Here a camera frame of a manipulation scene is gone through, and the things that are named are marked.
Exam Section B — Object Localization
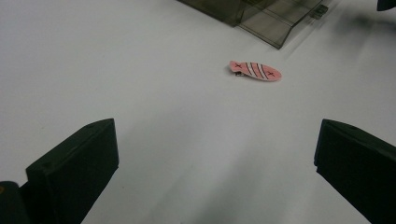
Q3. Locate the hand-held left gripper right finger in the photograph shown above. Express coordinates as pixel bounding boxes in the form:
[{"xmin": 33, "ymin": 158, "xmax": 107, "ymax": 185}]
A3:
[{"xmin": 313, "ymin": 119, "xmax": 396, "ymax": 224}]

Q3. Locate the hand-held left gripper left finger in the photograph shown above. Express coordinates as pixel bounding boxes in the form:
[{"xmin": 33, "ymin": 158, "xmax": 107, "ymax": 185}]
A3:
[{"xmin": 20, "ymin": 118, "xmax": 120, "ymax": 224}]

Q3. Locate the smoky transparent plastic box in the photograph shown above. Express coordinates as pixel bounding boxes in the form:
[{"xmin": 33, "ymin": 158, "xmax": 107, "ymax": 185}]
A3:
[{"xmin": 177, "ymin": 0, "xmax": 330, "ymax": 50}]

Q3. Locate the pink striped hair clip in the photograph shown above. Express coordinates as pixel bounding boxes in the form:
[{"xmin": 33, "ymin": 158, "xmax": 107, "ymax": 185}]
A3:
[{"xmin": 229, "ymin": 60, "xmax": 283, "ymax": 83}]

